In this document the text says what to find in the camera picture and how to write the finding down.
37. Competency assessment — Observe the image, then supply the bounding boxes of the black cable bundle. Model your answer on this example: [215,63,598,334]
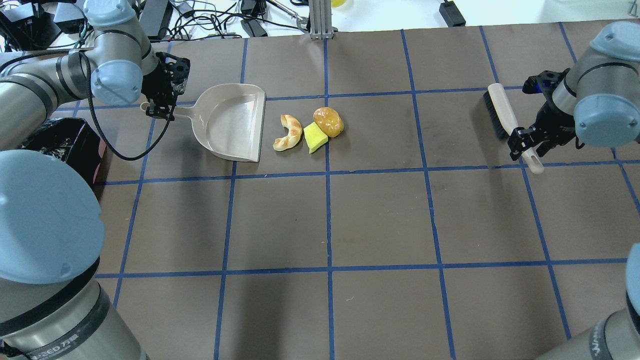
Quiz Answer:
[135,0,308,40]

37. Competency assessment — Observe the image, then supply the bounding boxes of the round golden bread roll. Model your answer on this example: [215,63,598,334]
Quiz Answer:
[313,107,345,138]

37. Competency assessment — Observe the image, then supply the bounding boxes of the curved croissant bread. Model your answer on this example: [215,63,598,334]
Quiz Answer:
[272,114,303,152]

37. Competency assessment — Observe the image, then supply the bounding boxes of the white hand brush black bristles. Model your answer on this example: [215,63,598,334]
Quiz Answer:
[483,83,545,174]

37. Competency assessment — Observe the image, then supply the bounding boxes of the bin with black trash bag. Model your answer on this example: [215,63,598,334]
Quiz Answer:
[20,117,106,188]

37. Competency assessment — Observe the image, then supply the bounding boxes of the beige plastic dustpan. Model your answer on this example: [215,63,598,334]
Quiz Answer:
[140,83,267,163]

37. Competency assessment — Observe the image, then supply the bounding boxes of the black power adapter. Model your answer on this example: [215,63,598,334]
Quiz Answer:
[438,0,467,28]

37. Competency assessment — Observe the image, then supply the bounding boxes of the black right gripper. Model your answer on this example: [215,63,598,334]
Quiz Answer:
[507,100,576,162]

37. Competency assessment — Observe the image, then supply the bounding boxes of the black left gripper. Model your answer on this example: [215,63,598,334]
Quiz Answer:
[141,51,191,122]

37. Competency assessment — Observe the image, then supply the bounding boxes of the yellow sponge block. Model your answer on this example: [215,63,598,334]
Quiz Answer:
[303,121,329,154]

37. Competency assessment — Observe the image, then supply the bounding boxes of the aluminium frame post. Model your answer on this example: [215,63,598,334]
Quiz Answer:
[308,0,336,40]

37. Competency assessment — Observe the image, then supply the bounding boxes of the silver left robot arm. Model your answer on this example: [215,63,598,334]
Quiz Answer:
[0,0,190,360]

